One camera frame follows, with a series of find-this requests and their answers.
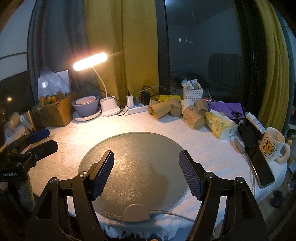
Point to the yellow rubber glove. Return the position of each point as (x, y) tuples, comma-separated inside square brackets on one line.
[(162, 97)]

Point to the cartoon bear mug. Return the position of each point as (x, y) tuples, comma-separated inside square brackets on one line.
[(274, 147)]

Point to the black smartphone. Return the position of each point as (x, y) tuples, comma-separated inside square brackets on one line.
[(262, 171)]

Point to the yellow curtain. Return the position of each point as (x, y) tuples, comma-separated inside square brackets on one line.
[(127, 32), (274, 106)]

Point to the brown printed paper cup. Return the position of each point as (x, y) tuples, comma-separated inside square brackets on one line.
[(202, 106)]

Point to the black power adapter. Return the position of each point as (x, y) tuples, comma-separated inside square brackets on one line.
[(145, 98)]

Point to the cardboard box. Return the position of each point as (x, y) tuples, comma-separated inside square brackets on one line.
[(57, 114)]

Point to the yellow tissue pack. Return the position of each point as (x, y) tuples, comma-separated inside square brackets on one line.
[(220, 125)]

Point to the white knitted tablecloth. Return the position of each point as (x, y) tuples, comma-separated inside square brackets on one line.
[(217, 156)]

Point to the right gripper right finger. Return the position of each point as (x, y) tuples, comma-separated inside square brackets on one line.
[(243, 219)]

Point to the white paper cup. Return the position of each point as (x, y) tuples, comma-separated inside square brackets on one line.
[(185, 103)]

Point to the white tube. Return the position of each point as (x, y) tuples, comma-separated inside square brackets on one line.
[(255, 122)]

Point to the right yellow curtain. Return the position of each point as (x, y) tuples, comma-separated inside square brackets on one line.
[(274, 106)]

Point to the black scissors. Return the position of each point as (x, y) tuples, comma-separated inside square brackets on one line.
[(234, 113)]

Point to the white power strip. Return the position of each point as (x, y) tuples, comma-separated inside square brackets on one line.
[(138, 108)]

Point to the blue object at edge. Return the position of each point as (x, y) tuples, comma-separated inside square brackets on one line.
[(38, 136)]

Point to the round grey placemat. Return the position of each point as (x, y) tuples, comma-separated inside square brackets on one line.
[(146, 171)]

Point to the grey curtain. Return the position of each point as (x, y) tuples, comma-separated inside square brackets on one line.
[(57, 38)]

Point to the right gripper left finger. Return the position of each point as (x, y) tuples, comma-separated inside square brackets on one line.
[(65, 211)]

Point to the clear plastic bag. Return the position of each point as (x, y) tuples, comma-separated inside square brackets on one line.
[(50, 83)]

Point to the purple bowl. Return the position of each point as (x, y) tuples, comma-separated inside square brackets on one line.
[(87, 105)]

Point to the purple cloth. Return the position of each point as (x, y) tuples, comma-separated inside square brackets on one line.
[(222, 107)]

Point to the brown paper cup lying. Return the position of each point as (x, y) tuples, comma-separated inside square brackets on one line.
[(160, 109)]

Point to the white plate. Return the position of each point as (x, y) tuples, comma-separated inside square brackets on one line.
[(79, 118)]

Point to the white usb charger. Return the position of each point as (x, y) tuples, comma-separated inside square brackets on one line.
[(130, 102)]

